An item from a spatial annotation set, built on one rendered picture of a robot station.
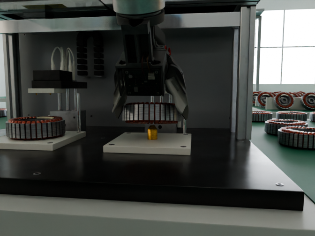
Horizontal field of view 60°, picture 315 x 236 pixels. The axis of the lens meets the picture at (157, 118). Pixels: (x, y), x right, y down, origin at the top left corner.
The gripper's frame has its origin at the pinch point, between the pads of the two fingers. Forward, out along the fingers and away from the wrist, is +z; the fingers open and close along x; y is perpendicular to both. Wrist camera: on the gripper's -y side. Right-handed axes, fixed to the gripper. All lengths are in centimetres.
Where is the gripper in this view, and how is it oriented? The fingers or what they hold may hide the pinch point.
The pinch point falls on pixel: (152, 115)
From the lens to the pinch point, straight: 53.2
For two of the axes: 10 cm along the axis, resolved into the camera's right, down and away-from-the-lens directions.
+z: 0.6, 8.1, 5.8
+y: -1.2, 5.8, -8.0
